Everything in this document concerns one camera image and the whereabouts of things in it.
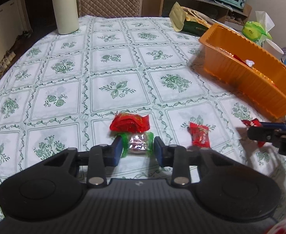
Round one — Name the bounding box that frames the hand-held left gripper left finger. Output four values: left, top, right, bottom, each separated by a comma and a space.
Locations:
43, 136, 123, 188

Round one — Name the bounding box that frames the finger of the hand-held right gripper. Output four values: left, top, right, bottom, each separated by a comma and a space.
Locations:
247, 127, 286, 143
262, 119, 286, 132

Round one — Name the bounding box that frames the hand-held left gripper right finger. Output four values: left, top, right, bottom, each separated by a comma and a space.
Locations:
154, 136, 234, 188

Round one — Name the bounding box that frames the dark red candy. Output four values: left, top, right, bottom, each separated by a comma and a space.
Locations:
242, 118, 265, 148

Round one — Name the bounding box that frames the green silver candy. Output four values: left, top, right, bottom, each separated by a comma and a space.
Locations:
121, 132, 154, 158

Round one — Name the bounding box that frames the orange plastic tray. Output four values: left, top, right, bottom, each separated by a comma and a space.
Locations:
199, 23, 286, 119

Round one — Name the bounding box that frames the large red wrapped candy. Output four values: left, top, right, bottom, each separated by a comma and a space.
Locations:
109, 112, 150, 134

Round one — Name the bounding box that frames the red twisted wrapper candy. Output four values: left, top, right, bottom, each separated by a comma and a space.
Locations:
188, 122, 211, 149

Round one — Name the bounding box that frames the white mug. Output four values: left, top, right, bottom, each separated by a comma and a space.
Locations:
264, 39, 285, 60

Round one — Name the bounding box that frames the green tissue pack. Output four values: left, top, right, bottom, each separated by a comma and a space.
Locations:
242, 11, 273, 46

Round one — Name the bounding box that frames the sunflower seed bag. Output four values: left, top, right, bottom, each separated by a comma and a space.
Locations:
169, 2, 227, 37

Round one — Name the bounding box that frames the pair of shoes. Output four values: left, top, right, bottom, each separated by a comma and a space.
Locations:
0, 50, 18, 72
16, 29, 32, 39

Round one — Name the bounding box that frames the wooden shelf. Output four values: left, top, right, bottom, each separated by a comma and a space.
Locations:
160, 0, 252, 30

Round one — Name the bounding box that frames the white thermos bottle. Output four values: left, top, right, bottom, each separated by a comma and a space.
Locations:
50, 0, 80, 35

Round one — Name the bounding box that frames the white cabinet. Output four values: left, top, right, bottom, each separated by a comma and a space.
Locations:
0, 0, 31, 83

